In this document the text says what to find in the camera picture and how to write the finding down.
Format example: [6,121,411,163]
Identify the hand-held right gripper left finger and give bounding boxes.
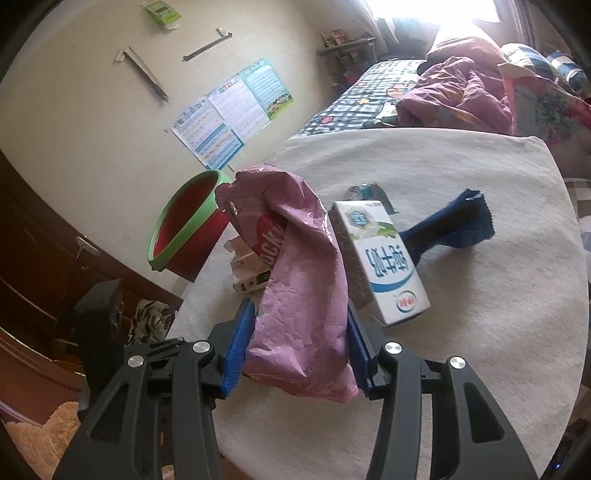
[52,298,257,480]

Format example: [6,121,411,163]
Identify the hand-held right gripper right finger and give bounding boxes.
[346,302,539,480]

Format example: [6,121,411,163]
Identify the brown drink carton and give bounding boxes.
[225,236,273,296]

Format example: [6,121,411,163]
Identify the pink snack bag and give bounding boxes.
[215,164,361,404]

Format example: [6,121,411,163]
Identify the white milk carton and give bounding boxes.
[329,199,431,328]

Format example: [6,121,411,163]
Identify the red bin with green rim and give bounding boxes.
[148,169,234,282]

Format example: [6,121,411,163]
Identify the silver snack wrapper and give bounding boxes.
[347,184,399,214]

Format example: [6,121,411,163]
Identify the blue snack wrapper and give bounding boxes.
[399,188,494,268]

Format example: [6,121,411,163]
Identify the floral seat cushion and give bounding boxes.
[126,299,178,346]

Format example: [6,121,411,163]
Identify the beige fuzzy cloth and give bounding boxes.
[4,401,81,480]

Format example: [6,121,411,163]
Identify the plaid cartoon bed sheet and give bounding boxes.
[298,59,428,137]

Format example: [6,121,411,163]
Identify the checked cushion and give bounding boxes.
[566,178,591,232]

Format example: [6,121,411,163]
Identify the purple quilt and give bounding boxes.
[396,55,515,137]

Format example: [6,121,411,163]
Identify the small cluttered desk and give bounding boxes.
[316,28,377,88]

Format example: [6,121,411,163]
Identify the pink floral pillow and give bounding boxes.
[498,62,591,153]

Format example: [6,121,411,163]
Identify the dark hanging clothes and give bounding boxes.
[376,16,439,51]

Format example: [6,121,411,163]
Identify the pink rolled duvet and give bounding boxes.
[427,23,506,77]

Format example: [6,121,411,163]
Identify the blue plaid pillow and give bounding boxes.
[501,43,555,79]
[545,51,587,97]

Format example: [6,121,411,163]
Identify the bright window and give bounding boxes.
[365,0,504,24]

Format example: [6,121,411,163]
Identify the beige curtain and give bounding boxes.
[512,0,536,47]

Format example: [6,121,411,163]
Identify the blue chart wall poster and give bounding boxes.
[171,97,245,171]

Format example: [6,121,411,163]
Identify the white chart wall poster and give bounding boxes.
[207,78,272,143]

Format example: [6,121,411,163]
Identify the long metal wall bracket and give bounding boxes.
[115,45,169,102]

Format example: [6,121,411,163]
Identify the green chart wall poster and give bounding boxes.
[239,58,295,121]

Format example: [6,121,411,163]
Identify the short metal wall bracket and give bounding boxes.
[183,28,233,62]

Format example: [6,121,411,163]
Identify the green wall box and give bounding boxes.
[142,0,182,29]

